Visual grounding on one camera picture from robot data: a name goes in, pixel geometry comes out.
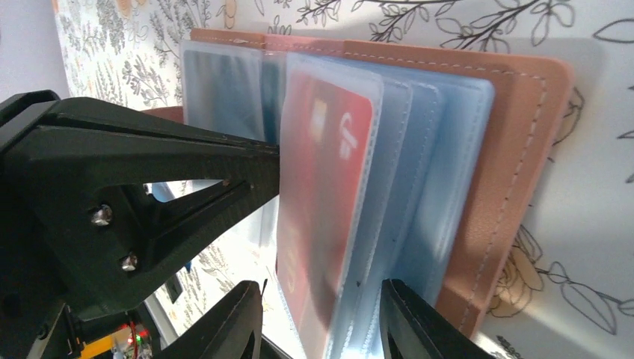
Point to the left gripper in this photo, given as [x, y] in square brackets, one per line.
[78, 228]

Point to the red VIP card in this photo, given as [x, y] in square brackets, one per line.
[325, 137]

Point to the brown leather card holder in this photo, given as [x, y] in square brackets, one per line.
[531, 96]

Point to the floral table mat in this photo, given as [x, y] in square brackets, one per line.
[555, 282]

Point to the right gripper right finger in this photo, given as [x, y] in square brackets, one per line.
[412, 328]

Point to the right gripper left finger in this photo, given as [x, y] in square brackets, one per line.
[230, 329]

